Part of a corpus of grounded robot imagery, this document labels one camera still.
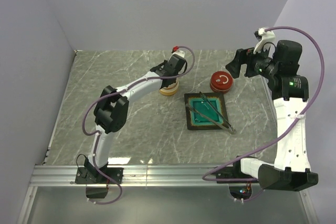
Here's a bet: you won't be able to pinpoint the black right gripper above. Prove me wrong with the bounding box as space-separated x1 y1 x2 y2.
225 42 279 79

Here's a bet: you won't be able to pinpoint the dark red round lid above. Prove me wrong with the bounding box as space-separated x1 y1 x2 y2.
211 71 233 90

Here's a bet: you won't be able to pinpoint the cream round lid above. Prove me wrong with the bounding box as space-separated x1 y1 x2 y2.
161 80 179 91

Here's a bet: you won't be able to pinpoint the cream round container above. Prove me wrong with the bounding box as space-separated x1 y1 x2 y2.
159 87 178 96

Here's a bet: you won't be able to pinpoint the dark red steel-lined container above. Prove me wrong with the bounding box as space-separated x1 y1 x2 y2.
209 83 231 94

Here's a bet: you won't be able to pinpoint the metal food tongs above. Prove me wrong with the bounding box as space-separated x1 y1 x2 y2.
185 91 237 135

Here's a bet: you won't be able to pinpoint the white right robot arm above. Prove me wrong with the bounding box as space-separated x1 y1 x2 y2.
226 40 319 191

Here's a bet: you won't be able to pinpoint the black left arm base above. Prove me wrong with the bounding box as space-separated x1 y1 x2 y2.
75 155 123 184

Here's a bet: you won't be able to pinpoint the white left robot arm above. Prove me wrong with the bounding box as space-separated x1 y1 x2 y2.
84 50 187 183

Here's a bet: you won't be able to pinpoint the square teal ceramic plate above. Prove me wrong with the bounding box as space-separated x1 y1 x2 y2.
184 92 230 131

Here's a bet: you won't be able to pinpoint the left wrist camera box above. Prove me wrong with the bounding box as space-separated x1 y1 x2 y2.
172 46 185 58

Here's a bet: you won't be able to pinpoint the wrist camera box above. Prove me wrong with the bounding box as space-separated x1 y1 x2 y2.
172 46 185 58
253 27 276 54

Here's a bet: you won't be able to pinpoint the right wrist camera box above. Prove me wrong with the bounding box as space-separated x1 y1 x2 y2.
253 27 276 54

